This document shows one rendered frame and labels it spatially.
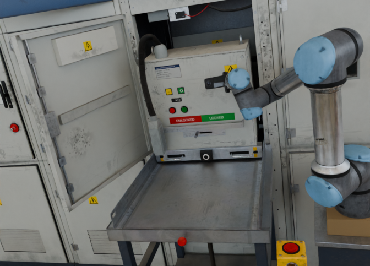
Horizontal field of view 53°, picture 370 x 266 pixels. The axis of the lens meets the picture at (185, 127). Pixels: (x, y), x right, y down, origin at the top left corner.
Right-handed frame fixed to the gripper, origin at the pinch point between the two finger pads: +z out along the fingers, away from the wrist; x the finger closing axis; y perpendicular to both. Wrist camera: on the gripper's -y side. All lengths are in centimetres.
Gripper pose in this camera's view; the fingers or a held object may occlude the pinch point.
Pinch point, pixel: (223, 82)
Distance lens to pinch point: 169.2
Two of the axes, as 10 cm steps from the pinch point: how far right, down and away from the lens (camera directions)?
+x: -1.6, -9.8, -0.8
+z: 0.0, -0.8, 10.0
